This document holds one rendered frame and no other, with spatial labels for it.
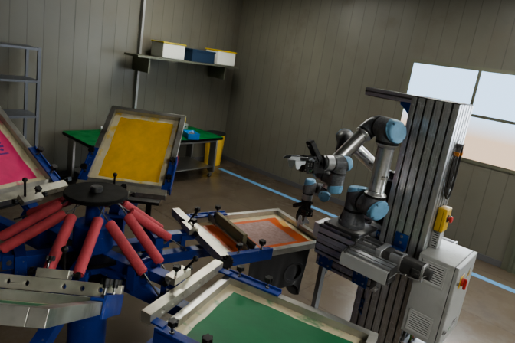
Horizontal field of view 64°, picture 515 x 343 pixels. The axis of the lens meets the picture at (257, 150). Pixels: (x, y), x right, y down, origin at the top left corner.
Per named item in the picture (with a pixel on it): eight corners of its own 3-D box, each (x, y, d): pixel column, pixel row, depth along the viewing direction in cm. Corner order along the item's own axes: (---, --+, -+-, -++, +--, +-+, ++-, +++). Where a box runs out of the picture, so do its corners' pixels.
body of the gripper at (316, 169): (305, 173, 193) (326, 174, 198) (307, 155, 192) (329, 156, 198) (296, 171, 200) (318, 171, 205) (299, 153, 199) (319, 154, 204)
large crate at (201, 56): (200, 61, 724) (201, 50, 719) (214, 63, 700) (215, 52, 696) (176, 58, 686) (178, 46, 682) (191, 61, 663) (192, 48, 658)
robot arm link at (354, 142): (369, 107, 227) (306, 168, 221) (382, 111, 217) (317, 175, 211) (378, 122, 232) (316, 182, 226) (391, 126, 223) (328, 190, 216)
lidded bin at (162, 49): (171, 57, 677) (172, 43, 672) (185, 60, 654) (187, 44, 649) (149, 55, 644) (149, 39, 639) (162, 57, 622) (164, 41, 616)
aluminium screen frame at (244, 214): (277, 212, 324) (278, 207, 323) (329, 246, 278) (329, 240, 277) (185, 222, 279) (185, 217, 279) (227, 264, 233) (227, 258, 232)
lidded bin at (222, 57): (221, 63, 762) (223, 50, 756) (235, 66, 738) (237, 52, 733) (202, 61, 728) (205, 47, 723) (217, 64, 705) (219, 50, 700)
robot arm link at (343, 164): (352, 174, 205) (355, 158, 204) (333, 174, 201) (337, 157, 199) (342, 169, 212) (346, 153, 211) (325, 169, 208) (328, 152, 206)
